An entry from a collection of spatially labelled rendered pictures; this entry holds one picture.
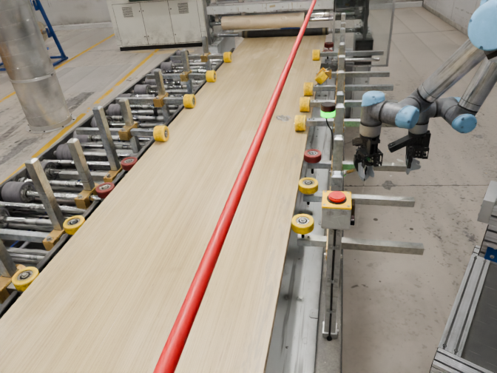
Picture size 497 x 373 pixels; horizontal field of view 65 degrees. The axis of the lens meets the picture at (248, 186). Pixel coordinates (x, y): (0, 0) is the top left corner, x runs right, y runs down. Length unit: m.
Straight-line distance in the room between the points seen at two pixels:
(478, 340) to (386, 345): 0.42
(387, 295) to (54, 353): 1.76
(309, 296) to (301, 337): 0.18
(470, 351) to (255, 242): 1.11
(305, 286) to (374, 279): 0.97
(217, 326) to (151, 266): 0.33
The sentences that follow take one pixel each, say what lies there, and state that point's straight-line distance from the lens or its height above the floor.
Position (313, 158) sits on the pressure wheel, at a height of 0.90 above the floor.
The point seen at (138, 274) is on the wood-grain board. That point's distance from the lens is 1.32.
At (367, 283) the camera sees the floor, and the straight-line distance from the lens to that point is 2.46.
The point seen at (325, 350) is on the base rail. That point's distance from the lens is 1.31.
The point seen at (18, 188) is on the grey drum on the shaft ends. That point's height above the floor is 0.85.
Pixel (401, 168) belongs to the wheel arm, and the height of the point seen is 0.85.
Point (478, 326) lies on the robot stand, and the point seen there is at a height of 0.21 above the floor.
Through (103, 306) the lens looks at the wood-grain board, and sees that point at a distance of 1.27.
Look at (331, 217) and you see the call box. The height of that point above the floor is 1.19.
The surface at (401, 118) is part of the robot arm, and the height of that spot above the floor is 1.23.
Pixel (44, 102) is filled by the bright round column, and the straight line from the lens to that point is 5.11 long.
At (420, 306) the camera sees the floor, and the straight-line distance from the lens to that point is 2.41.
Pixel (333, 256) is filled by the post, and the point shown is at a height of 1.05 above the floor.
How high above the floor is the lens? 1.78
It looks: 33 degrees down
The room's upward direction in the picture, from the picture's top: 6 degrees counter-clockwise
